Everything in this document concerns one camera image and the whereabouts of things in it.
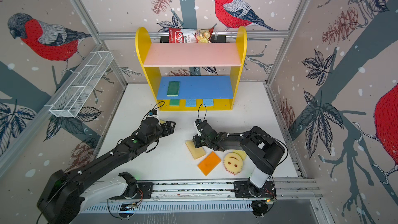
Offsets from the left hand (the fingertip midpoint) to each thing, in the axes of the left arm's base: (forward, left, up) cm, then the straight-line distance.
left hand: (170, 124), depth 82 cm
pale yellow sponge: (-12, -14, -11) cm, 21 cm away
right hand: (-4, -11, -14) cm, 18 cm away
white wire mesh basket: (+5, +45, +16) cm, 48 cm away
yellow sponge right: (-12, -39, -12) cm, 42 cm away
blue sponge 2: (+25, -21, -13) cm, 35 cm away
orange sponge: (-16, -21, -13) cm, 30 cm away
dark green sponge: (+26, +1, +1) cm, 26 cm away
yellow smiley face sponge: (-16, -33, -11) cm, 39 cm away
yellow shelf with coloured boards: (+50, -9, -11) cm, 52 cm away
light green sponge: (+23, +2, -10) cm, 25 cm away
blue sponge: (+24, -9, -12) cm, 29 cm away
